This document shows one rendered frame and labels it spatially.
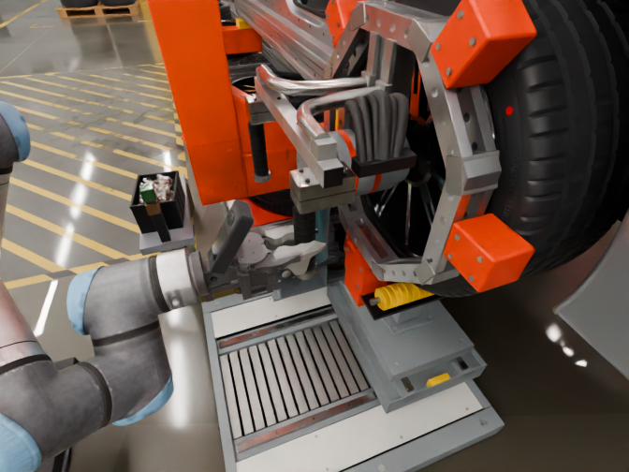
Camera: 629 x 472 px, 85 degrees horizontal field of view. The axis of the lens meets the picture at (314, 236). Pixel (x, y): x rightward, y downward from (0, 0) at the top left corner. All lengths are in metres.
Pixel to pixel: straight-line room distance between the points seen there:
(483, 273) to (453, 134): 0.20
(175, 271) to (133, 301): 0.07
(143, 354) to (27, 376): 0.13
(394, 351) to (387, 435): 0.25
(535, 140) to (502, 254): 0.16
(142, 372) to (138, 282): 0.12
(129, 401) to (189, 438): 0.79
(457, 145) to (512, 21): 0.15
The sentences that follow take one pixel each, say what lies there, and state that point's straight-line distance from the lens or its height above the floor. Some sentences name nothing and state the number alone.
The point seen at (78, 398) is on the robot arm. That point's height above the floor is 0.81.
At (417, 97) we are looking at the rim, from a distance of 0.78.
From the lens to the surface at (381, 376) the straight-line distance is 1.21.
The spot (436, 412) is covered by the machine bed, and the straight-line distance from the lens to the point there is 1.28.
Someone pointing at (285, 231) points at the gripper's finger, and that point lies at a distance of 0.58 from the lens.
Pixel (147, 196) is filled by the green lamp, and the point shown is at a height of 0.64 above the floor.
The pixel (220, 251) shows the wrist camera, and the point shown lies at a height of 0.86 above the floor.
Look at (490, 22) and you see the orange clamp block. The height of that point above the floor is 1.14.
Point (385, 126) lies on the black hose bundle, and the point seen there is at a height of 1.02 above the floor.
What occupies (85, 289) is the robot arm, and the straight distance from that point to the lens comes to 0.56.
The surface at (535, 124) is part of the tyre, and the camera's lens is 0.56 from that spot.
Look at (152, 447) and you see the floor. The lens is 1.37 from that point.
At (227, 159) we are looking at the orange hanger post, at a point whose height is 0.68.
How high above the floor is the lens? 1.21
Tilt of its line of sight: 41 degrees down
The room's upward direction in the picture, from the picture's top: straight up
